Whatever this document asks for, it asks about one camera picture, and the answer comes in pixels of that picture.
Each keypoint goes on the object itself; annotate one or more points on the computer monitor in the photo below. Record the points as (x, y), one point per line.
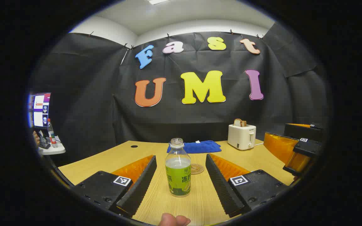
(41, 110)

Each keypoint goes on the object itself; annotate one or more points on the ceiling light panel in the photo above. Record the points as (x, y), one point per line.
(158, 1)

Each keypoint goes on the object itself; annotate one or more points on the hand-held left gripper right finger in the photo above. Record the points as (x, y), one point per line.
(223, 188)

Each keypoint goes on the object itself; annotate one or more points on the white toaster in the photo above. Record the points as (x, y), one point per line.
(240, 138)

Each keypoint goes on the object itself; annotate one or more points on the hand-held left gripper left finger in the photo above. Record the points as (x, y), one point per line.
(138, 188)

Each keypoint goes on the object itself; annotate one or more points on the green label water bottle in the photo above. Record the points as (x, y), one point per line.
(178, 175)

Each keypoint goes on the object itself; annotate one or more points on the round wooden coaster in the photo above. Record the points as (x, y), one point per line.
(198, 169)

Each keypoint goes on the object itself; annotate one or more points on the black backdrop cloth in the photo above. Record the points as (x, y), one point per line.
(105, 103)

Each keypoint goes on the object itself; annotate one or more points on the bread slice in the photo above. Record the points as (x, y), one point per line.
(238, 122)

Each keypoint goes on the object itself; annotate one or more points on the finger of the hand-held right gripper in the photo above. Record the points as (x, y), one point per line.
(309, 147)
(300, 130)

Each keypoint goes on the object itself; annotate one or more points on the white side table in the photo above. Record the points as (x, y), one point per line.
(57, 150)

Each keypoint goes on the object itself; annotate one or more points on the red capped bottle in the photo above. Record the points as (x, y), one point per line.
(52, 135)

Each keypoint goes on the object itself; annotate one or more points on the blue towel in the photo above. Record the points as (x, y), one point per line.
(200, 147)

